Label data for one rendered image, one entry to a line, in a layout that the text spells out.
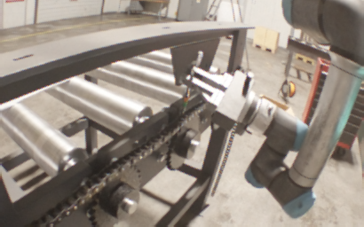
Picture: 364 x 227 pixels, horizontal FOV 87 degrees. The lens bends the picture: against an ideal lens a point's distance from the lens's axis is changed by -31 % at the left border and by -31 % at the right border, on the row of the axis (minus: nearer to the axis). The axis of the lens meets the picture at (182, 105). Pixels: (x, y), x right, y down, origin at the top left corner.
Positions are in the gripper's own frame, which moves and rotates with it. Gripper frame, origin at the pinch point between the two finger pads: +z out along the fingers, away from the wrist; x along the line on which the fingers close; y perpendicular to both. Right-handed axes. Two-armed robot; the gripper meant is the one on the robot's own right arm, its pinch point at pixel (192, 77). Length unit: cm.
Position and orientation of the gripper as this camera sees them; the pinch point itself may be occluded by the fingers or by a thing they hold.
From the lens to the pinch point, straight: 60.8
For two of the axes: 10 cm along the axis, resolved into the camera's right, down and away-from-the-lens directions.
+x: -4.8, 7.1, -5.2
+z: -8.7, -4.7, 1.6
